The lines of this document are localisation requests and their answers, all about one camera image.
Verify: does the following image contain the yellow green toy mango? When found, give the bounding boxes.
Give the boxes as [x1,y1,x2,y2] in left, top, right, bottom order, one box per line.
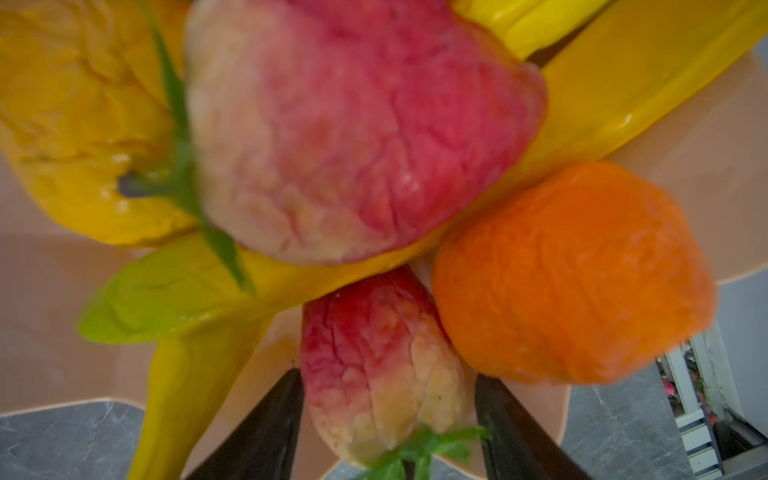
[78,226,447,479]

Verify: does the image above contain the orange toy tangerine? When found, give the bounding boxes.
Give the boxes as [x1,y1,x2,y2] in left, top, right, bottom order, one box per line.
[432,162,717,384]

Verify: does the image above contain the yellow toy banana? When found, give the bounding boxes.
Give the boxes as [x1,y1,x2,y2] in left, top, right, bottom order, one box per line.
[449,0,768,205]

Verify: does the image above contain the large red toy peach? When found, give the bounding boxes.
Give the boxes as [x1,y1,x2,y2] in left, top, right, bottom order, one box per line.
[184,1,548,264]

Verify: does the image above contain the peach plastic fruit bowl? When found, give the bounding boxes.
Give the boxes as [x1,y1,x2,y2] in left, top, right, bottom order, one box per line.
[1,54,767,479]

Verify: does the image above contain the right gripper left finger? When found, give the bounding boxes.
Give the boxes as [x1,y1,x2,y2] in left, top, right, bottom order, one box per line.
[187,368,304,480]

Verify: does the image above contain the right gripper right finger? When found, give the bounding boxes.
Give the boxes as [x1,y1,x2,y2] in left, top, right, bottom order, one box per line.
[475,374,592,480]

